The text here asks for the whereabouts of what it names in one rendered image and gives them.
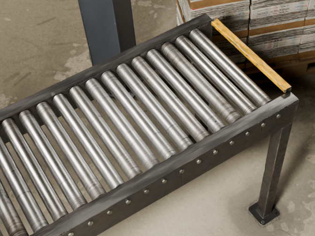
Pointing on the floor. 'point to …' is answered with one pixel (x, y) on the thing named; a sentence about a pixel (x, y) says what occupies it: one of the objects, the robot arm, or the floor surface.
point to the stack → (274, 18)
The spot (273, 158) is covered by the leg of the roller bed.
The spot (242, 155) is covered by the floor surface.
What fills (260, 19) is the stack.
